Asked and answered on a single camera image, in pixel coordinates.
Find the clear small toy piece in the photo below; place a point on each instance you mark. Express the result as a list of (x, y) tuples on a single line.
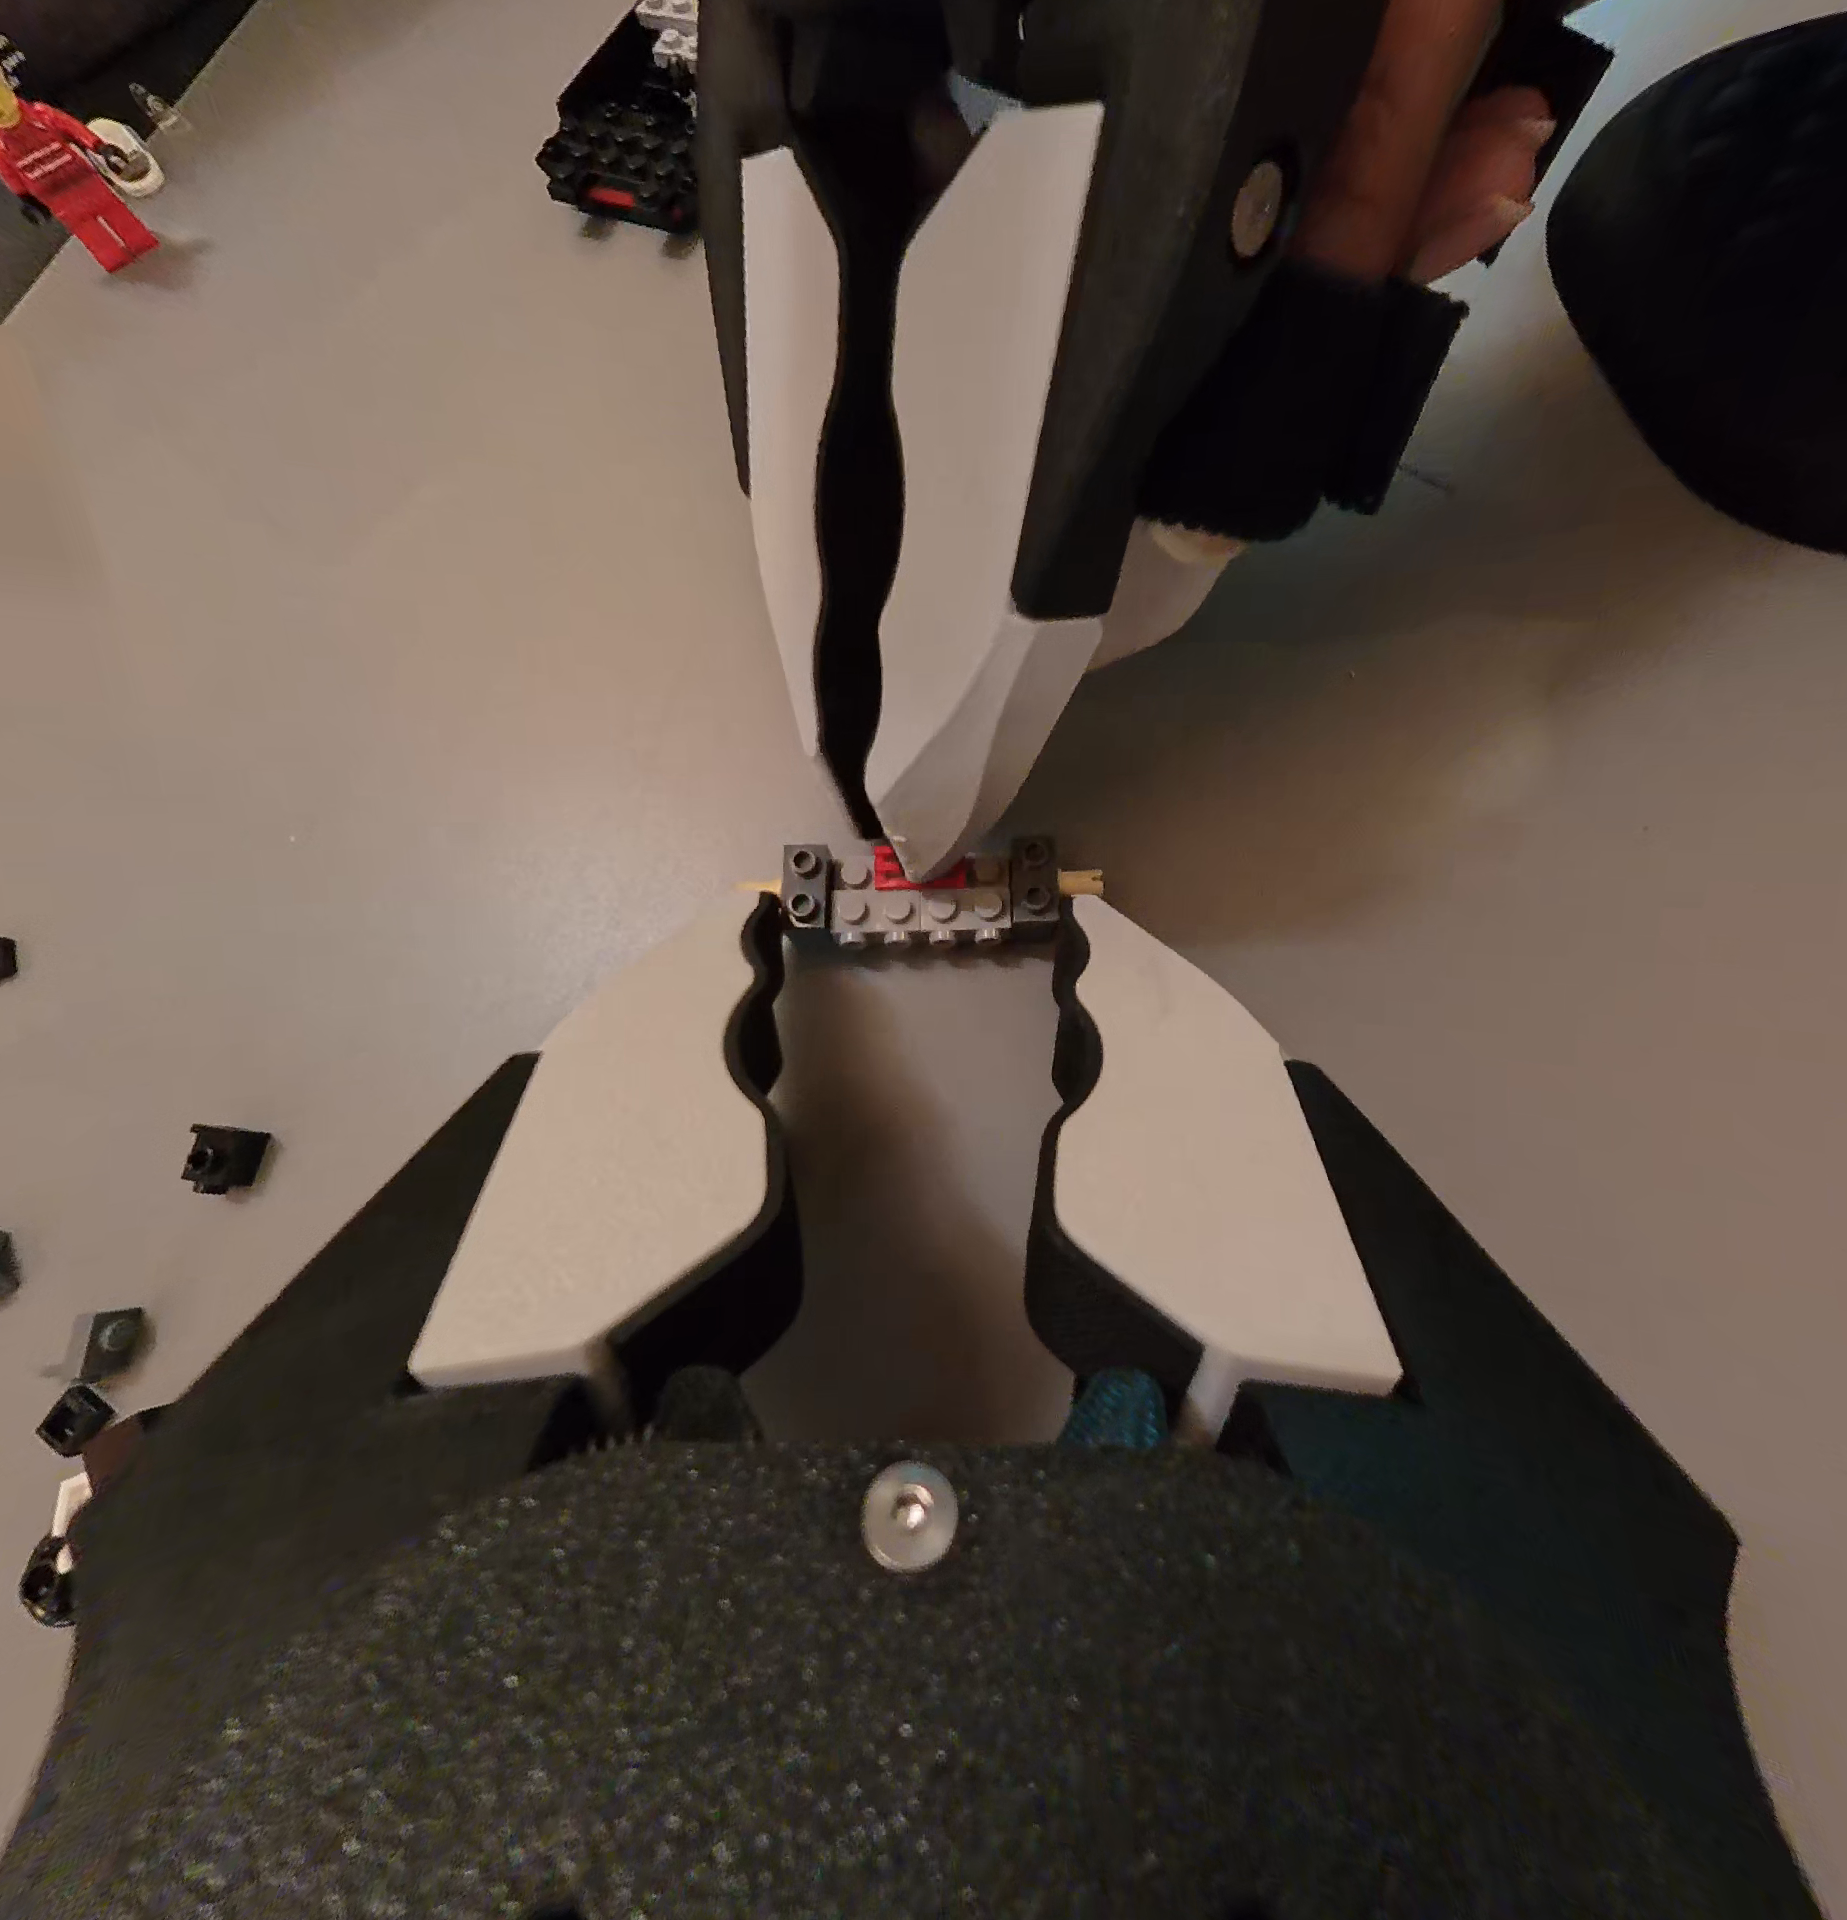
[(159, 111)]

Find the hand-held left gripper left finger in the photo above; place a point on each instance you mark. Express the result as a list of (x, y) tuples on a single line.
[(610, 1170)]

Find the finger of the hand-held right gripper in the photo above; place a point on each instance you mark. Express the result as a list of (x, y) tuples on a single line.
[(969, 525), (786, 451)]

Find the red toy minifigure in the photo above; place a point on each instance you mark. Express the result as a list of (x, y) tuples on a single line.
[(55, 166)]

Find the white toy helmet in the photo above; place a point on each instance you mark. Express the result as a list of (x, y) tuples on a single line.
[(131, 166)]

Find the grey axle brick assembly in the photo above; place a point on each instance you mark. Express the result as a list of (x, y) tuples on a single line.
[(924, 911)]

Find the black brick chassis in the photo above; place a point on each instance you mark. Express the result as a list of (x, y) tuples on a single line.
[(625, 150)]

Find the scattered small brick pieces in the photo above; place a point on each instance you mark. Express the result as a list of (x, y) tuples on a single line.
[(230, 1157)]

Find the small red grille tile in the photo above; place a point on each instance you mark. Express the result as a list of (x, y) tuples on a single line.
[(881, 871)]

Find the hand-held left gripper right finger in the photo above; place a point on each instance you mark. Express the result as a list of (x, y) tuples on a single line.
[(1225, 1186)]

